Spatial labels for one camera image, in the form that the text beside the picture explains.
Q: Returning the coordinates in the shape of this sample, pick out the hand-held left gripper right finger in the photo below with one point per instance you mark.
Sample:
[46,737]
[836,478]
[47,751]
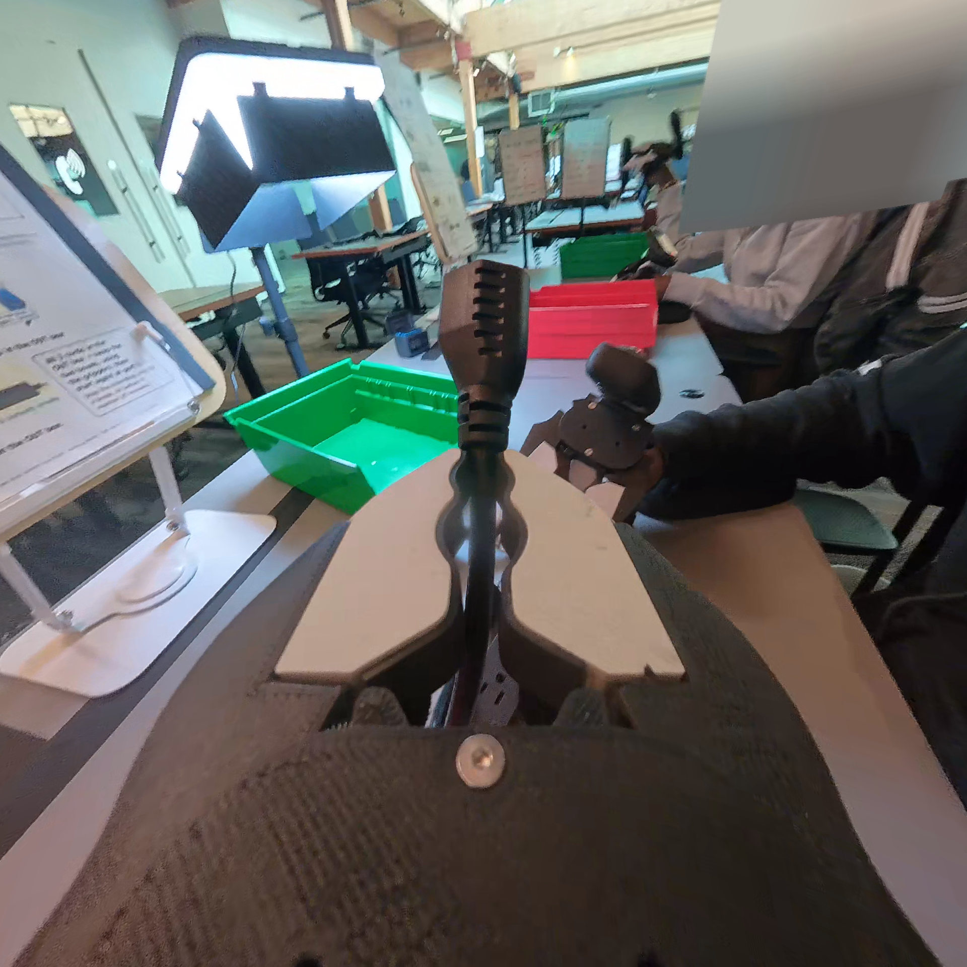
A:
[589,597]

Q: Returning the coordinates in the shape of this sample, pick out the small blue device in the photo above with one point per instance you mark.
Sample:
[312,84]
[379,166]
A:
[408,340]

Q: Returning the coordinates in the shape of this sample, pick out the white instruction sheet stand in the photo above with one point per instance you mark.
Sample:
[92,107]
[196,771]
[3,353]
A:
[75,362]

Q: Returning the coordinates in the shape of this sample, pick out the hanging paper sign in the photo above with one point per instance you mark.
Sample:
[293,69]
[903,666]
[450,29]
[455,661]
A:
[430,159]

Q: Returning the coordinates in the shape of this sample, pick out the green plastic bin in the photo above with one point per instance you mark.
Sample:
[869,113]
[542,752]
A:
[604,257]
[317,427]

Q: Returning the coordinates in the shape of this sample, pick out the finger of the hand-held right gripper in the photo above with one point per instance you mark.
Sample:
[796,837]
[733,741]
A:
[608,498]
[542,442]

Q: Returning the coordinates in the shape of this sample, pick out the red plastic bin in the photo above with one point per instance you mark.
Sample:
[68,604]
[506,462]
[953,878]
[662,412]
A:
[589,321]

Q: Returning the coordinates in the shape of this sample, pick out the grey jacket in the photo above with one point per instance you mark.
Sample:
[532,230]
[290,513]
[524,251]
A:
[891,302]

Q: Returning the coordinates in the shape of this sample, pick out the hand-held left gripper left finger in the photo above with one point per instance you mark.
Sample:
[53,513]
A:
[378,597]

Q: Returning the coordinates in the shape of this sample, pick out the black office chair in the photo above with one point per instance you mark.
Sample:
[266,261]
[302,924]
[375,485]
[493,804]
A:
[362,291]

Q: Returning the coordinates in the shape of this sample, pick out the pale green mesh chair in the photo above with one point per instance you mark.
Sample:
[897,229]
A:
[846,521]

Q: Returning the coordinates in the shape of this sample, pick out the wooden office desk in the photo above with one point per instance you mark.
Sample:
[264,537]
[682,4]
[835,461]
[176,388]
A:
[355,245]

